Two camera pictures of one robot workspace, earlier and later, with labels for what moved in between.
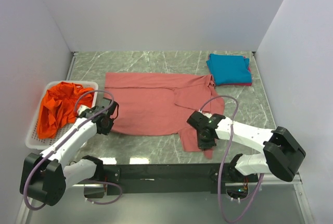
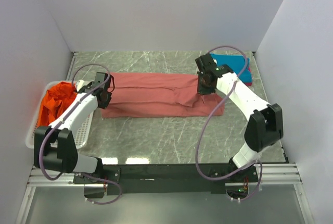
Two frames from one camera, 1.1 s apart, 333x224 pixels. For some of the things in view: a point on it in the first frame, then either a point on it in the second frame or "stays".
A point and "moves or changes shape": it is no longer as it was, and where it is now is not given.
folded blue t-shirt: (229, 69) stays
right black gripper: (205, 145) -> (200, 89)
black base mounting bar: (193, 179) stays
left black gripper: (106, 131) -> (104, 106)
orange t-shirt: (58, 108) stays
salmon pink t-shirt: (154, 104) moves or changes shape
